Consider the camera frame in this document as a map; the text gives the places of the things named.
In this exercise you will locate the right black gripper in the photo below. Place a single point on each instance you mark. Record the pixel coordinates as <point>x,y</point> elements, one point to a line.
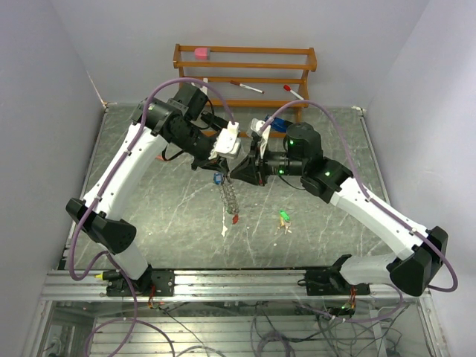
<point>253,169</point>

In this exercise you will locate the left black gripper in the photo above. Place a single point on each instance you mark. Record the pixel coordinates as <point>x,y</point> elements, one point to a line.
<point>219,163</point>

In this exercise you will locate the grey keyring disc with rings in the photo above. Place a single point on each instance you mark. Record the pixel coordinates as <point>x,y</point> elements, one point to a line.
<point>228,196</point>

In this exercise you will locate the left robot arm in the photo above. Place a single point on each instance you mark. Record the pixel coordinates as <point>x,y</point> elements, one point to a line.
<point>164,118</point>

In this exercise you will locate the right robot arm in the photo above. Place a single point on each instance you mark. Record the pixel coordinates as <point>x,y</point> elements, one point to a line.
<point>416,251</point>

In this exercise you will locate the black stapler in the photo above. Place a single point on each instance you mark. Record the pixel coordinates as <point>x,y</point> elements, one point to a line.
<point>213,121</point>

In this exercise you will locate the blue stapler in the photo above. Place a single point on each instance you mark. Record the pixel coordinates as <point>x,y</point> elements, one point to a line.
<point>280,125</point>

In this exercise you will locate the green tag key bunch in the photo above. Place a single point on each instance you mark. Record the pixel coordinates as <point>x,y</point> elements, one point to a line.
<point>284,223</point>

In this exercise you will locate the red white marker left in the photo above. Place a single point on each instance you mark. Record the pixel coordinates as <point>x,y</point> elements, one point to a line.
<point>247,87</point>

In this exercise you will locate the red white marker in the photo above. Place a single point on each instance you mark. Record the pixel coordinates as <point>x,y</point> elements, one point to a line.
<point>247,87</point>
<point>293,92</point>

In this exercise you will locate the wooden shelf rack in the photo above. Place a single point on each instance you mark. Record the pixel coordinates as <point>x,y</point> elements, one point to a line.
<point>264,68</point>

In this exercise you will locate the red white marker right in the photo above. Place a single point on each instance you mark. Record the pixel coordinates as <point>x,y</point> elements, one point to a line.
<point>293,92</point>

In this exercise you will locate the pink eraser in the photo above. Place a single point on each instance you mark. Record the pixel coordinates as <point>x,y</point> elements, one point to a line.
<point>202,53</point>

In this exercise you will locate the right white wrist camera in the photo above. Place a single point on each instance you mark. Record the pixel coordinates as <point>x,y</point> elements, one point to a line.
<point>257,130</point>

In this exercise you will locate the aluminium rail frame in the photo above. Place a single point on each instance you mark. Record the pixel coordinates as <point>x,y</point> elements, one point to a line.
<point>204,285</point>

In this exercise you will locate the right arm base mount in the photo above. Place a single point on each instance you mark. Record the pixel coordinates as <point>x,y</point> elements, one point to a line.
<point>327,282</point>

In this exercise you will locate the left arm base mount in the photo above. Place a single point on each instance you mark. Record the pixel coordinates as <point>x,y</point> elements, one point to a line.
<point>160,283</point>

